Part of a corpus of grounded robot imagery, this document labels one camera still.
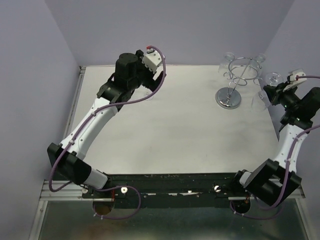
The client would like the chrome wine glass rack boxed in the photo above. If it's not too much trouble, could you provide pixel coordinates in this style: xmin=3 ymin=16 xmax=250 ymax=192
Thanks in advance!
xmin=215 ymin=57 xmax=263 ymax=110

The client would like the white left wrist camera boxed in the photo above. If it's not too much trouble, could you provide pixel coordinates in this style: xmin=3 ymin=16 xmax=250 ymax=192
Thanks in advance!
xmin=142 ymin=46 xmax=162 ymax=74

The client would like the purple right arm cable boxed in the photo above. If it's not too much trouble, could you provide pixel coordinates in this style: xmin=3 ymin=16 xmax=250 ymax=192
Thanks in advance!
xmin=229 ymin=74 xmax=320 ymax=220

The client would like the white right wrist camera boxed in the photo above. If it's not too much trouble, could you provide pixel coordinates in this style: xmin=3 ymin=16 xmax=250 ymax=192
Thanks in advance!
xmin=283 ymin=68 xmax=307 ymax=92

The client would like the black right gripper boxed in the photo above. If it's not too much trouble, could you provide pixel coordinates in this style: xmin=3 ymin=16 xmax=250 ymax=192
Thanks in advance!
xmin=263 ymin=80 xmax=301 ymax=111

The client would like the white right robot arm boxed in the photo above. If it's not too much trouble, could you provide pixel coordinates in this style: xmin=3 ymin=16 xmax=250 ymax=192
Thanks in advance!
xmin=230 ymin=83 xmax=320 ymax=209

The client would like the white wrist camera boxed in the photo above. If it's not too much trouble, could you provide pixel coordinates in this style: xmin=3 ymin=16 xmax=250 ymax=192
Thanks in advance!
xmin=142 ymin=46 xmax=162 ymax=74
xmin=283 ymin=68 xmax=307 ymax=92

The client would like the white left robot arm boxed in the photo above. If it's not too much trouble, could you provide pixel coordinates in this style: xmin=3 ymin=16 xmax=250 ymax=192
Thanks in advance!
xmin=47 ymin=45 xmax=167 ymax=198

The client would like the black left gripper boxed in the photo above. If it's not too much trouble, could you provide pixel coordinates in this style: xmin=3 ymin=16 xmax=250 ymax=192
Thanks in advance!
xmin=128 ymin=50 xmax=166 ymax=92

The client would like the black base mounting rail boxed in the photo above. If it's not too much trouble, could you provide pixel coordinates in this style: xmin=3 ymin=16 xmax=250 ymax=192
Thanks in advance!
xmin=82 ymin=172 xmax=251 ymax=213

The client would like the clear wine glass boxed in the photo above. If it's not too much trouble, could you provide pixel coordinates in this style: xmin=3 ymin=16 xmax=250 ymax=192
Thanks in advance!
xmin=251 ymin=72 xmax=283 ymax=112
xmin=143 ymin=89 xmax=153 ymax=101

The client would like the aluminium frame rail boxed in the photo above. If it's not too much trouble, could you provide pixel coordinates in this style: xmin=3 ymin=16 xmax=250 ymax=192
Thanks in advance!
xmin=27 ymin=66 xmax=87 ymax=240

